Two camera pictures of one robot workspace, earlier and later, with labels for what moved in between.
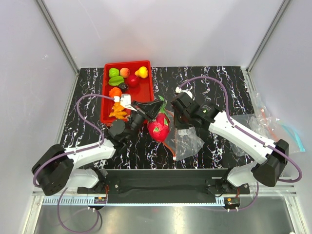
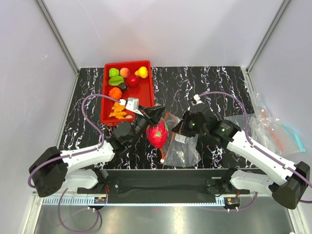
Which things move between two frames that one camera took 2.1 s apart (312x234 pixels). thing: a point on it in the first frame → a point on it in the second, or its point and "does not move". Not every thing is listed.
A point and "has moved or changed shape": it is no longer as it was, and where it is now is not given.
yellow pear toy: x=142 y=72 does not move
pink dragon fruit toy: x=159 y=127 has moved or changed shape
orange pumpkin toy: x=115 y=91 does not move
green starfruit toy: x=116 y=81 does not move
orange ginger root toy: x=118 y=111 does not move
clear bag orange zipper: x=182 y=142 has moved or changed shape
